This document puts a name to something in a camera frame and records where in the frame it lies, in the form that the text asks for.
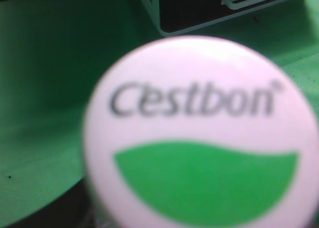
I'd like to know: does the water bottle with white cap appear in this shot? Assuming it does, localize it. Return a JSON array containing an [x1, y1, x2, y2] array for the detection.
[[83, 36, 319, 228]]

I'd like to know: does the bottom purple translucent drawer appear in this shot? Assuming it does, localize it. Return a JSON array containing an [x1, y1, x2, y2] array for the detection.
[[158, 0, 305, 33]]

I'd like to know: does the green cloth backdrop and cover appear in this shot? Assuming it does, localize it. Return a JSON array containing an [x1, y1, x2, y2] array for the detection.
[[0, 0, 319, 227]]

